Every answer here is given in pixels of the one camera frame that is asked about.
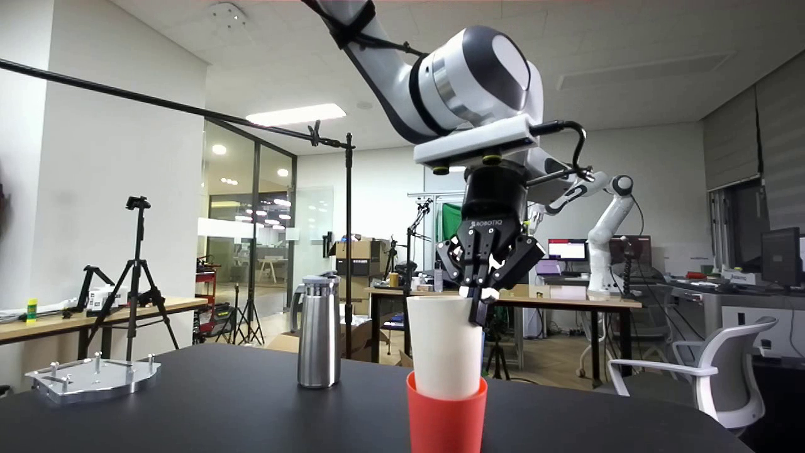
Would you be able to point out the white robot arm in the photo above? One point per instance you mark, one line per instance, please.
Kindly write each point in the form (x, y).
(474, 101)

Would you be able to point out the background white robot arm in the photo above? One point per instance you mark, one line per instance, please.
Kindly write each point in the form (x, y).
(596, 241)

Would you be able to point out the left wooden side table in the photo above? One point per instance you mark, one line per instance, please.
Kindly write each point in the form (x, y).
(77, 322)

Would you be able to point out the white office chair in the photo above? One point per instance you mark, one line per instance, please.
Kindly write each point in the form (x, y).
(722, 375)

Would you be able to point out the black camera tripod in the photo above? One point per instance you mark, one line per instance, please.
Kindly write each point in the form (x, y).
(135, 285)

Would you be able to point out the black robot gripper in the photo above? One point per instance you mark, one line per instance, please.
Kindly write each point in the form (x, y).
(491, 251)

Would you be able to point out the stainless steel thermos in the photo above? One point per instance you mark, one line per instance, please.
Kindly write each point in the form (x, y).
(317, 360)

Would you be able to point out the cardboard boxes stack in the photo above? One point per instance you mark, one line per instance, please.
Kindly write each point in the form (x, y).
(360, 266)

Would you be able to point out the black boom pole stand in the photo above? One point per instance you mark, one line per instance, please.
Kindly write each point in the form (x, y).
(310, 135)

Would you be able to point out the black computer monitor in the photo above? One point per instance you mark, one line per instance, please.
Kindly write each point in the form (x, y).
(780, 258)

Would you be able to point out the wooden background desk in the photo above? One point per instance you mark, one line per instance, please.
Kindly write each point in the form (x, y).
(386, 303)

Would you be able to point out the white plastic cup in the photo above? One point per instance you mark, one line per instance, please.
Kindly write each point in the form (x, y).
(447, 349)

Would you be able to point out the red plastic cup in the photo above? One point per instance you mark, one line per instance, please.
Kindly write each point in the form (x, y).
(447, 427)

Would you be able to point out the metal mounting plate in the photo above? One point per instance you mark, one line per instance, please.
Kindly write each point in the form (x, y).
(94, 378)

